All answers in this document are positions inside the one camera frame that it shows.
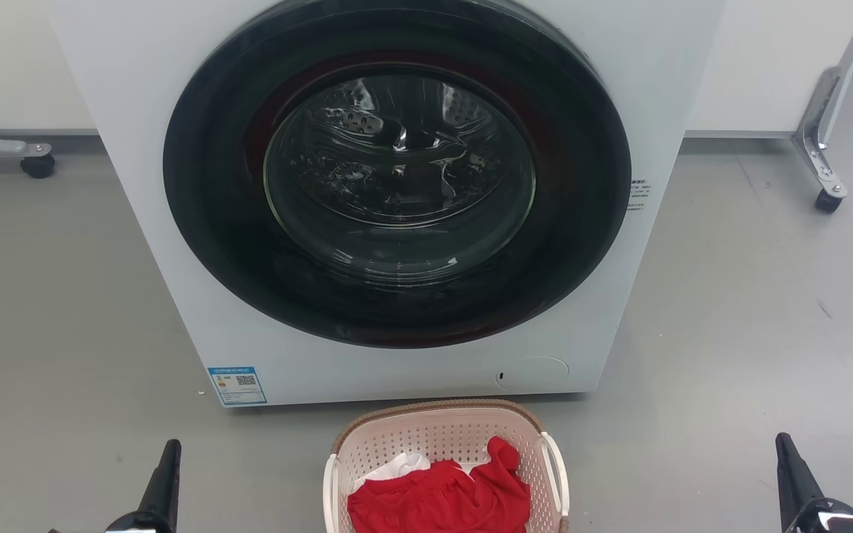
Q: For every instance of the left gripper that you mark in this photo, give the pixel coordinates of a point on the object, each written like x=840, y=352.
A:
x=141, y=524

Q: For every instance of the black caster wheel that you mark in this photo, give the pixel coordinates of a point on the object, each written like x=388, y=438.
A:
x=828, y=201
x=38, y=166

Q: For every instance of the blue energy label sticker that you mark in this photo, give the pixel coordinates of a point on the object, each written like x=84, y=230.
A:
x=237, y=385

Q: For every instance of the small printed text sticker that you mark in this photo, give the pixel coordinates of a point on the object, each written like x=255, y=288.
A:
x=639, y=194

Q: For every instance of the round white filter cover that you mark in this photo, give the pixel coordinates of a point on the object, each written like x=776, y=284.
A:
x=537, y=373

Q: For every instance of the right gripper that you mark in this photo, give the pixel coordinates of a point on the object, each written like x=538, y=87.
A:
x=834, y=520

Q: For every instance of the black round washer door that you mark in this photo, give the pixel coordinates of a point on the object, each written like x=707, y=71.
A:
x=212, y=222

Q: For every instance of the beige perforated plastic laundry basket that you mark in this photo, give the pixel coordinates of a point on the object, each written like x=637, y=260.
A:
x=434, y=433

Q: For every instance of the white garment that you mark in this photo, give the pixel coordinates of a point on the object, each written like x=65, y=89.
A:
x=397, y=468

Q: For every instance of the white front-load washing machine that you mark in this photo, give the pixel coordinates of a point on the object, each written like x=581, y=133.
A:
x=130, y=148

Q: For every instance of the tall silver metal frame leg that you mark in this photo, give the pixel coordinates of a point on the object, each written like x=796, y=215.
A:
x=823, y=104

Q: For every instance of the red garment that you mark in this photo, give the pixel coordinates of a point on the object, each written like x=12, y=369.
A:
x=441, y=503

